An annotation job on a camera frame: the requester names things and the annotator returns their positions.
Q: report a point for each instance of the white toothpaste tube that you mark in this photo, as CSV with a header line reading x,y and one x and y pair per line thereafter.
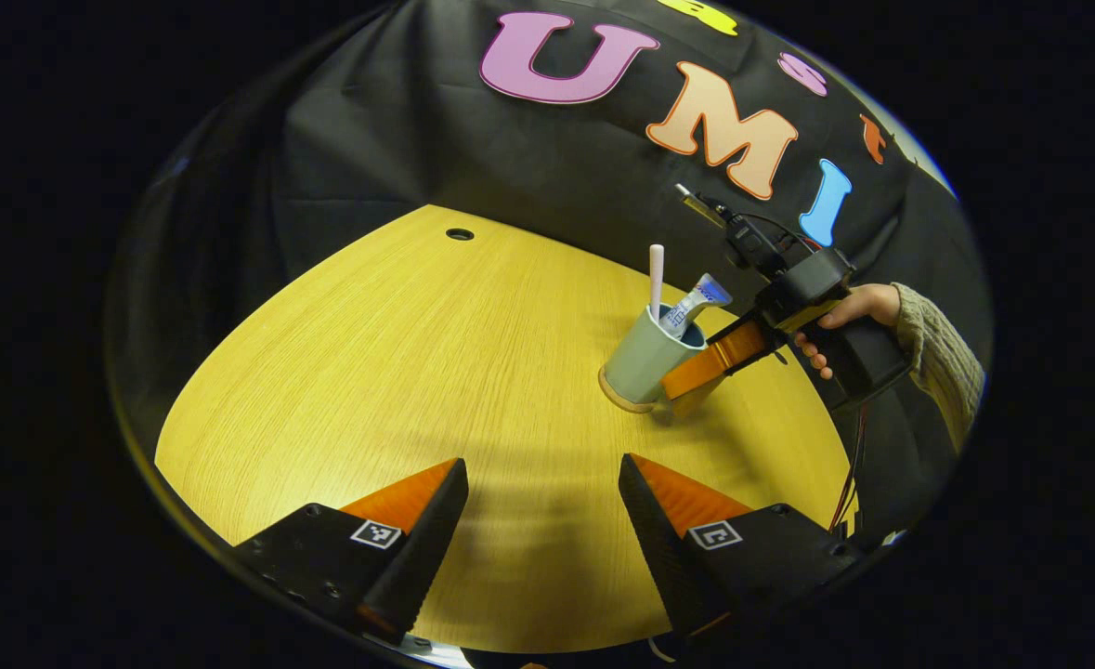
x,y
696,302

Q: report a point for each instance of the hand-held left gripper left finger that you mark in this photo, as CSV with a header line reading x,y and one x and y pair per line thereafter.
x,y
417,548

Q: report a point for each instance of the black backdrop cloth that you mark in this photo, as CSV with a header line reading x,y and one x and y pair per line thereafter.
x,y
417,121

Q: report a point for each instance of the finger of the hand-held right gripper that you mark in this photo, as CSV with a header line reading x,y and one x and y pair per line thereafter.
x,y
714,360

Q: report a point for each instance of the round cork coaster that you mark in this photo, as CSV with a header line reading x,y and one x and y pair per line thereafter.
x,y
617,398

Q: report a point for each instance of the white toothbrush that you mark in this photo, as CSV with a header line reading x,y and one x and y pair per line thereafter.
x,y
656,279

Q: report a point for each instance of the wooden desktop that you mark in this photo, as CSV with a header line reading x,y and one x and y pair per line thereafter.
x,y
371,372

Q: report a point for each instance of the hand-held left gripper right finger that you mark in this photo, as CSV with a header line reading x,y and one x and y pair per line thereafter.
x,y
663,548

